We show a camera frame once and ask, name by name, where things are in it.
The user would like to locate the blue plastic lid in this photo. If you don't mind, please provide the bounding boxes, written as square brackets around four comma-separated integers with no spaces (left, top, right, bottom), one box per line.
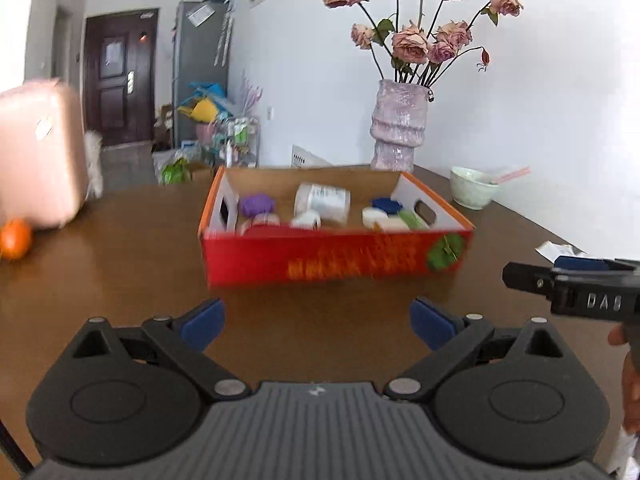
[371,197,404,216]

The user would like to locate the green spray bottle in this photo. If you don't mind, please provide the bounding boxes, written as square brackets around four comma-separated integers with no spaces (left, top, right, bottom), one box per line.
[398,209,430,231]

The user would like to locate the yellow watering can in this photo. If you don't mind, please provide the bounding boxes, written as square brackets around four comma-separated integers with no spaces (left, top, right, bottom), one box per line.
[177,98,219,124]

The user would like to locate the purple plastic lid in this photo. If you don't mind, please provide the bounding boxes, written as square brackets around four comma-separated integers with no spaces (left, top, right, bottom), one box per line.
[239,193,276,218]

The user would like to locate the dark front door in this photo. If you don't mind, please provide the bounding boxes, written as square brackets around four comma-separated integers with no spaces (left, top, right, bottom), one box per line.
[82,9,158,148]

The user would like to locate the white flat panel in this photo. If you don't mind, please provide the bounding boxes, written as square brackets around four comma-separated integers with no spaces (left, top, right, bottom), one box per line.
[291,145,332,169]

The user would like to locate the grey refrigerator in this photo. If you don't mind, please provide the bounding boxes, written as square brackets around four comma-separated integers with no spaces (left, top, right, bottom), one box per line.
[172,0,233,148]

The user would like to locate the pink spoon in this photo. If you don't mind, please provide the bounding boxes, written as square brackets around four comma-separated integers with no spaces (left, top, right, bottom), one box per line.
[489,167,530,185]

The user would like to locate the pink suitcase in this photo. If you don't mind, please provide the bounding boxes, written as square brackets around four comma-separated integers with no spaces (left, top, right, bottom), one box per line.
[0,79,89,229]

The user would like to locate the person's right hand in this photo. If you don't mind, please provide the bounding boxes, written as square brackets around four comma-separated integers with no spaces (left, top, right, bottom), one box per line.
[608,325,640,434]

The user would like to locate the white red lint brush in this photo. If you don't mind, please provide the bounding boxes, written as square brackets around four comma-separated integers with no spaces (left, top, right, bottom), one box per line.
[236,214,302,236]

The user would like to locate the purple ceramic vase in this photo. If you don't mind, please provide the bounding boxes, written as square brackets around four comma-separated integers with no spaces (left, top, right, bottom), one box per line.
[370,79,434,172]

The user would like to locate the clear plastic swab container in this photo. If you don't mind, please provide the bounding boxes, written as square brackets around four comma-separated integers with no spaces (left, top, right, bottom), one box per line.
[294,182,352,224]

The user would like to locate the crumpled white tissue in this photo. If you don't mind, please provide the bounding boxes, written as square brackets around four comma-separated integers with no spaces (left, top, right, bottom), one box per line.
[536,240,587,263]

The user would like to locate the red cardboard box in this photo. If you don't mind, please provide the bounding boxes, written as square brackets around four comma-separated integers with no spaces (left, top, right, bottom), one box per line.
[198,166,474,288]

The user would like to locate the orange fruit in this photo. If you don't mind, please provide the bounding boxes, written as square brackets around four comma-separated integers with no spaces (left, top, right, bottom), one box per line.
[0,219,32,261]

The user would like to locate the white round cap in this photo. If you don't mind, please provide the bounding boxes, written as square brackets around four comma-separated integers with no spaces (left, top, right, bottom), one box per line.
[361,207,388,229]

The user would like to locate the dried pink roses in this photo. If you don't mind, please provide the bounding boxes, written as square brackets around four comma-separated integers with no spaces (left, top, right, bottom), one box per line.
[322,0,524,90]

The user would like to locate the wire storage rack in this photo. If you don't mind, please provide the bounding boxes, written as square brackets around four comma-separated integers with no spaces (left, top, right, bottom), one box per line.
[221,117,260,168]

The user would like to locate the pale green bowl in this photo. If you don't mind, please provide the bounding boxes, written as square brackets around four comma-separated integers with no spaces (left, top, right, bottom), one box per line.
[449,167,499,210]

